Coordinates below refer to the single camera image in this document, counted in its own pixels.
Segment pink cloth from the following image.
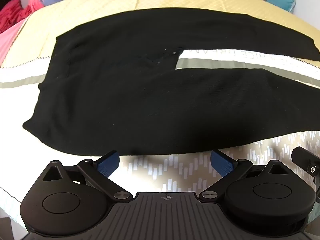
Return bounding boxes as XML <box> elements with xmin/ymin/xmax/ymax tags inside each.
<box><xmin>0</xmin><ymin>20</ymin><xmax>26</xmax><ymax>67</ymax></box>

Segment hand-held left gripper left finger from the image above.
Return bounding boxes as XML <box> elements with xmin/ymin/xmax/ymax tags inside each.
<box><xmin>41</xmin><ymin>151</ymin><xmax>132</xmax><ymax>202</ymax></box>

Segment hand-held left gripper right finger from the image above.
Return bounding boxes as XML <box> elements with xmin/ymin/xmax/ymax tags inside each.
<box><xmin>199</xmin><ymin>150</ymin><xmax>290</xmax><ymax>202</ymax></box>

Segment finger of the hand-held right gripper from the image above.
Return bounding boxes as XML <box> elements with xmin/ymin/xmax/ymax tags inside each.
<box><xmin>292</xmin><ymin>146</ymin><xmax>320</xmax><ymax>180</ymax></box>

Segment red knitted cloth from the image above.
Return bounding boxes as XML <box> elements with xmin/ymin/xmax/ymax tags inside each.
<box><xmin>0</xmin><ymin>0</ymin><xmax>48</xmax><ymax>33</ymax></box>

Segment black pants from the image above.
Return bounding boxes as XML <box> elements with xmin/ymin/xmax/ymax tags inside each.
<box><xmin>22</xmin><ymin>7</ymin><xmax>320</xmax><ymax>156</ymax></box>

